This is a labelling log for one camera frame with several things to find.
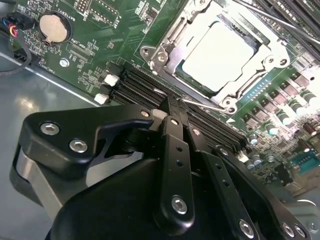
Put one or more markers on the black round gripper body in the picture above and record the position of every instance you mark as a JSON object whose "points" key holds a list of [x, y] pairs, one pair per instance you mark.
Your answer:
{"points": [[112, 205]]}

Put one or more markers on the metal socket cover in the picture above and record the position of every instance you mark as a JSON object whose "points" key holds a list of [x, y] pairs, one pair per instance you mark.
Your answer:
{"points": [[272, 53]]}

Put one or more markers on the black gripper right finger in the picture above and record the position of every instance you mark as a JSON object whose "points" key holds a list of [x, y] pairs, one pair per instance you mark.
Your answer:
{"points": [[221, 172]]}

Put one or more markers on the silver square CPU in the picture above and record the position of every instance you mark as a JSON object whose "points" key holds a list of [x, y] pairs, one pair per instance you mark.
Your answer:
{"points": [[217, 55]]}

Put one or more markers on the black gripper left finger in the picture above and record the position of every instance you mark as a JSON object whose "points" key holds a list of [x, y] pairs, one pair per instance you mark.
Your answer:
{"points": [[62, 130]]}

